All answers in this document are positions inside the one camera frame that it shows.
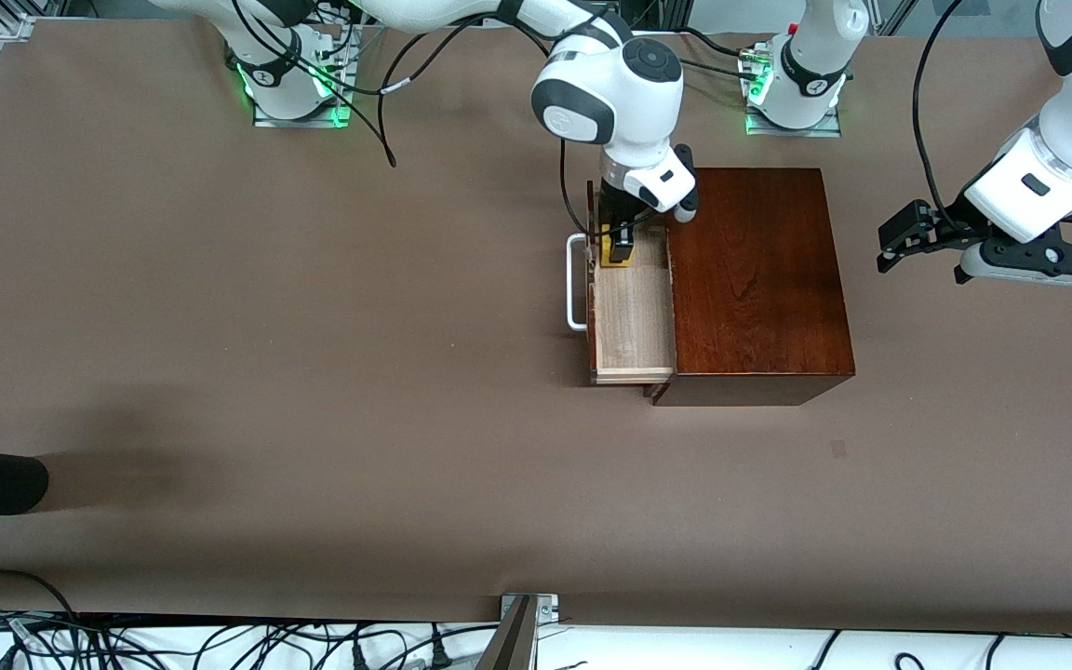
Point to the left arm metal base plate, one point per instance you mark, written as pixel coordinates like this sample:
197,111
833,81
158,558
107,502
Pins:
792,130

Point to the small silver metal bracket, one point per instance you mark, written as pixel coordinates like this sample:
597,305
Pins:
545,609

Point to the wooden drawer with dark front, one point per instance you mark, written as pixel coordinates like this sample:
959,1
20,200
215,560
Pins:
634,316

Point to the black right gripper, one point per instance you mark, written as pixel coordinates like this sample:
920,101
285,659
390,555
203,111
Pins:
614,207

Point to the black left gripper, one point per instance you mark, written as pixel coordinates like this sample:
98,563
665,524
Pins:
947,226

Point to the grey slanted metal beam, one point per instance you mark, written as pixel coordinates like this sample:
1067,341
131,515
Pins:
510,647

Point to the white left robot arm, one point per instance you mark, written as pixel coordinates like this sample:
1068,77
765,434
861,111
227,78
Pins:
1057,158

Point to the yellow cube block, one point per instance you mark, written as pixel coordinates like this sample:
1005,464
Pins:
605,259

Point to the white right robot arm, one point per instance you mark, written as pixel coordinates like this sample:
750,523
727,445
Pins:
629,102

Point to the black aluminium frame post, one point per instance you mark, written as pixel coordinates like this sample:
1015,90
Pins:
662,14

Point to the dark brown wooden cabinet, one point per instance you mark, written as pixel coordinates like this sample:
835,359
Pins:
759,279

